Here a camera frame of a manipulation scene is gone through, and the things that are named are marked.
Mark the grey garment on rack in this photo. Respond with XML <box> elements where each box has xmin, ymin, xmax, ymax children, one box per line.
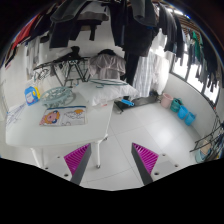
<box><xmin>88</xmin><ymin>54</ymin><xmax>126</xmax><ymax>79</ymax></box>

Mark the white pillow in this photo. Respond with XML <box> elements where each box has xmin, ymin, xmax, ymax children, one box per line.
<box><xmin>75</xmin><ymin>82</ymin><xmax>138</xmax><ymax>106</ymax></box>

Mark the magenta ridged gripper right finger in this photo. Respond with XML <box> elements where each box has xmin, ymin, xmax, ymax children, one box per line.
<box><xmin>131</xmin><ymin>143</ymin><xmax>159</xmax><ymax>185</ymax></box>

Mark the blue bucket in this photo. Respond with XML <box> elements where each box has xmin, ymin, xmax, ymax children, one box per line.
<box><xmin>178</xmin><ymin>106</ymin><xmax>188</xmax><ymax>120</ymax></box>
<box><xmin>185</xmin><ymin>112</ymin><xmax>196</xmax><ymax>126</ymax></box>

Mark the black hanging jacket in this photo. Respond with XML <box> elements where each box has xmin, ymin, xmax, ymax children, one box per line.
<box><xmin>109</xmin><ymin>0</ymin><xmax>158</xmax><ymax>85</ymax></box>

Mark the green hanging garment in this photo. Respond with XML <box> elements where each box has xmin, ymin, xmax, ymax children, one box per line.
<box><xmin>192</xmin><ymin>32</ymin><xmax>204</xmax><ymax>62</ymax></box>

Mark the black folding drying rack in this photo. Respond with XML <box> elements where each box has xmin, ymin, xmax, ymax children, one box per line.
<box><xmin>33</xmin><ymin>57</ymin><xmax>90</xmax><ymax>86</ymax></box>

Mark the white table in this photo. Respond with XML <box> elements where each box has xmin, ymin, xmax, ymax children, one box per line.
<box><xmin>6</xmin><ymin>90</ymin><xmax>113</xmax><ymax>168</ymax></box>

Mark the dark rack at right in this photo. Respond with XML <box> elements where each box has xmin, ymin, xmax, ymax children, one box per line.
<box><xmin>189</xmin><ymin>114</ymin><xmax>224</xmax><ymax>164</ymax></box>

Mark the blue handled brush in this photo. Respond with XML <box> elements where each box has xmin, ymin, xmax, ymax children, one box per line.
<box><xmin>121</xmin><ymin>99</ymin><xmax>134</xmax><ymax>106</ymax></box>

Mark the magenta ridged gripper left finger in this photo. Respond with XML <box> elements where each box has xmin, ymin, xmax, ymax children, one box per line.
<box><xmin>64</xmin><ymin>144</ymin><xmax>91</xmax><ymax>185</ymax></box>

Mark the white striped hanging shirt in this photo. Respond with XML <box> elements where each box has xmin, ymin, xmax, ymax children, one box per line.
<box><xmin>132</xmin><ymin>51</ymin><xmax>169</xmax><ymax>98</ymax></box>

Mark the red hanging garment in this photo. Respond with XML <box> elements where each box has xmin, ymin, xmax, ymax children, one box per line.
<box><xmin>5</xmin><ymin>14</ymin><xmax>40</xmax><ymax>62</ymax></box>

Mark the teal bucket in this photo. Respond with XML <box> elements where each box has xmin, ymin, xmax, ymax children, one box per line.
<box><xmin>170</xmin><ymin>98</ymin><xmax>182</xmax><ymax>112</ymax></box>

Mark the pink bucket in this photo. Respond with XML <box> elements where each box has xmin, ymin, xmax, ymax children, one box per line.
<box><xmin>161</xmin><ymin>93</ymin><xmax>173</xmax><ymax>108</ymax></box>

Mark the teal clothes hanger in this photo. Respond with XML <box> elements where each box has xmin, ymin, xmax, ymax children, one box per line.
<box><xmin>90</xmin><ymin>79</ymin><xmax>125</xmax><ymax>88</ymax></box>

